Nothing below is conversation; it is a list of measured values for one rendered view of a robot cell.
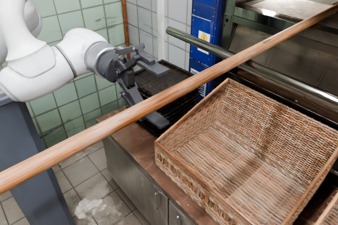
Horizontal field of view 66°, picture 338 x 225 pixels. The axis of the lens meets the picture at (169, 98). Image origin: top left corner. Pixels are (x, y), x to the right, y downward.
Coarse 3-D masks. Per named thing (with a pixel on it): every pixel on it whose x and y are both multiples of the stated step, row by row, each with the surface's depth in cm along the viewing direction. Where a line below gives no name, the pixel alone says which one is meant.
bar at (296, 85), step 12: (180, 36) 89; (192, 36) 86; (204, 48) 82; (216, 48) 79; (252, 60) 72; (264, 72) 69; (276, 72) 67; (288, 84) 65; (300, 84) 63; (312, 96) 61; (324, 96) 59; (336, 96) 58; (336, 108) 58
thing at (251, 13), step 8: (240, 8) 110; (248, 8) 109; (256, 8) 109; (240, 16) 111; (248, 16) 108; (256, 16) 105; (264, 16) 103; (272, 16) 101; (280, 16) 101; (288, 16) 101; (264, 24) 104; (272, 24) 102; (280, 24) 99; (288, 24) 97; (320, 24) 94; (304, 32) 93; (312, 32) 91; (320, 32) 89; (328, 32) 88; (336, 32) 87; (320, 40) 90; (328, 40) 88; (336, 40) 86
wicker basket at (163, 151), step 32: (224, 96) 129; (256, 96) 117; (192, 128) 124; (224, 128) 132; (256, 128) 120; (320, 128) 100; (160, 160) 113; (192, 160) 118; (224, 160) 118; (256, 160) 118; (288, 160) 111; (320, 160) 101; (192, 192) 101; (224, 192) 105; (256, 192) 105; (224, 224) 92; (256, 224) 94; (288, 224) 87
